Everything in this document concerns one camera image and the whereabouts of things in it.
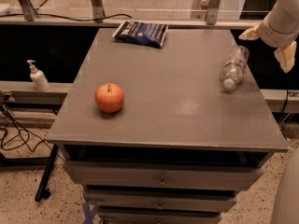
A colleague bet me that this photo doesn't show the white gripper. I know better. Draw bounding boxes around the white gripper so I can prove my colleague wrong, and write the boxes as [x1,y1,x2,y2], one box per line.
[238,12,299,73]

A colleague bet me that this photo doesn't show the clear plastic water bottle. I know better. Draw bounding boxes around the clear plastic water bottle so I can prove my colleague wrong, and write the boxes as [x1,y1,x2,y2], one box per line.
[221,46,249,90]

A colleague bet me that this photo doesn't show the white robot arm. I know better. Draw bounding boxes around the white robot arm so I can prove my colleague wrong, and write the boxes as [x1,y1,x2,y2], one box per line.
[239,0,299,224]

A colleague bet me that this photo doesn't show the red apple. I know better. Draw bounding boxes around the red apple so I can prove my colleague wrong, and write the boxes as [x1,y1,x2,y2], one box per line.
[94,83,124,114]

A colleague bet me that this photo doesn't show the white pump dispenser bottle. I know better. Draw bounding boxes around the white pump dispenser bottle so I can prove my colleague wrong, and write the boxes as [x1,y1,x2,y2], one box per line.
[27,60,50,91]

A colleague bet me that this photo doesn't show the dark blue chip bag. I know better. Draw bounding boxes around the dark blue chip bag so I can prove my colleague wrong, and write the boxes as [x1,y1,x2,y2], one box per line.
[112,21,168,49]

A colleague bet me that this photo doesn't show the grey drawer cabinet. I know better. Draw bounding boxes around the grey drawer cabinet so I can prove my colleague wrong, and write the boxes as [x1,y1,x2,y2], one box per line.
[45,27,290,224]

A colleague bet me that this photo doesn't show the top grey drawer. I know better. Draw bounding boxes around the top grey drawer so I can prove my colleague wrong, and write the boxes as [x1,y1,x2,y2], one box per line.
[64,161,263,190]

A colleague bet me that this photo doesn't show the grey drawer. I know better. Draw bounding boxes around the grey drawer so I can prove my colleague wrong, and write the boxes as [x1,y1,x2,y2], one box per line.
[98,208,221,224]
[83,189,236,213]
[64,161,263,190]

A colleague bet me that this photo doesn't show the middle grey drawer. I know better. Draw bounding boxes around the middle grey drawer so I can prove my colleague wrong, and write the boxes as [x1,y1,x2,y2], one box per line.
[83,189,236,213]

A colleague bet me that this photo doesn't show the bottom grey drawer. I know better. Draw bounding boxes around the bottom grey drawer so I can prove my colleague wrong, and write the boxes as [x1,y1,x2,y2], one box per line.
[98,208,221,224]

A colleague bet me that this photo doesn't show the black metal floor bar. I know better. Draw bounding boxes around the black metal floor bar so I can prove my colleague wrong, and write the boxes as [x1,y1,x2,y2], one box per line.
[35,145,58,202]

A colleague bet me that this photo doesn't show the grey metal railing frame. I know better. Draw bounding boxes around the grey metal railing frame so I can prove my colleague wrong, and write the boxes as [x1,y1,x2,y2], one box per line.
[0,0,262,29]

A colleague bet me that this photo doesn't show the black cable on ledge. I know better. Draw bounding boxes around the black cable on ledge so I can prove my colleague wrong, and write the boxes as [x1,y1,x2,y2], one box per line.
[0,12,134,22]

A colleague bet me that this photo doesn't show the black floor cables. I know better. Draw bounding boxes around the black floor cables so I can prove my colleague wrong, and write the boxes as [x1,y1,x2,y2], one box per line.
[0,91,60,161]

